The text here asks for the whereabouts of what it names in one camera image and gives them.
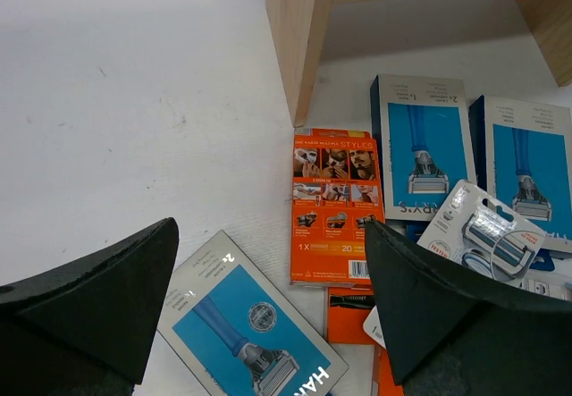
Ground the orange Gillette Fusion box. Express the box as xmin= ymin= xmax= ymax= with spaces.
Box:
xmin=370 ymin=345 xmax=404 ymax=396
xmin=324 ymin=287 xmax=375 ymax=345

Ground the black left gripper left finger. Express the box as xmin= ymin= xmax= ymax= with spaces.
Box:
xmin=1 ymin=217 xmax=179 ymax=395

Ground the blue Harry's razor box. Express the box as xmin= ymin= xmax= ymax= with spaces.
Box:
xmin=157 ymin=231 xmax=349 ymax=396
xmin=370 ymin=74 xmax=476 ymax=222
xmin=469 ymin=95 xmax=571 ymax=254

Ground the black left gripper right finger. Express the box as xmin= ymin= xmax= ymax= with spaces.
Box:
xmin=365 ymin=221 xmax=571 ymax=395

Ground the orange Gillette Styler box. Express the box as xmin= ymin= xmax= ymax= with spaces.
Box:
xmin=290 ymin=128 xmax=384 ymax=289

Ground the clear blister razor pack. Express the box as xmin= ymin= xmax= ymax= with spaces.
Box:
xmin=417 ymin=180 xmax=546 ymax=287

